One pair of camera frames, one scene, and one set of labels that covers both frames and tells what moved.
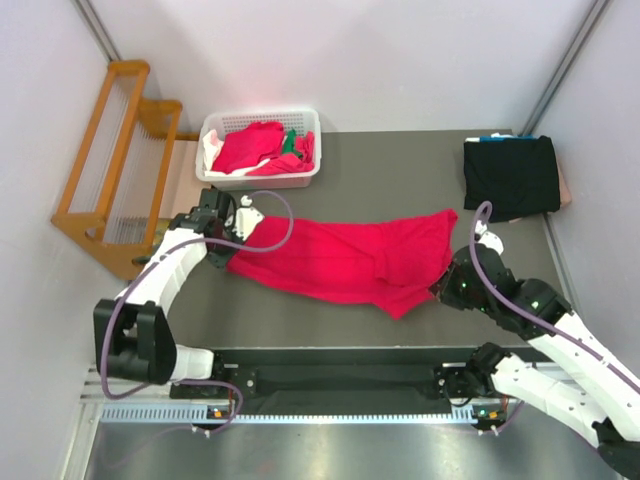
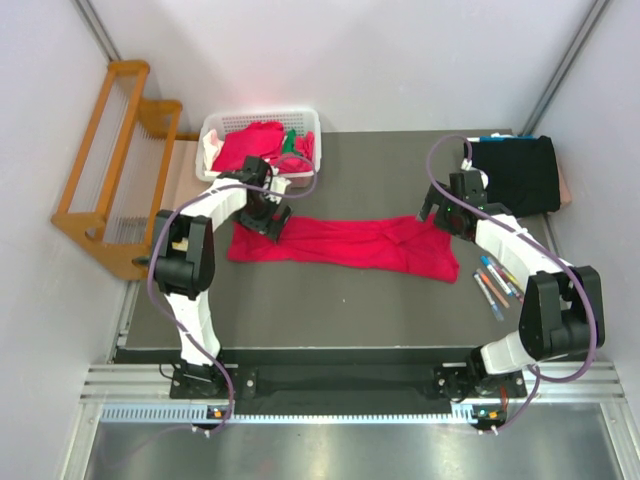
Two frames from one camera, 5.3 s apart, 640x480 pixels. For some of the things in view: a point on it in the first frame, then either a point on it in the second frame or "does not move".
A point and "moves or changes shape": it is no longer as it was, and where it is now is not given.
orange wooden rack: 115,212 does not move
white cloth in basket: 212,145 does not move
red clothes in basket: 262,141 does not move
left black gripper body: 221,252 -> 267,223
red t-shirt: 393,263 moves or changes shape
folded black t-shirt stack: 518,179 does not move
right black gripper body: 451,291 -> 446,214
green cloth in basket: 290,142 does not move
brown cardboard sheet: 184,187 does not move
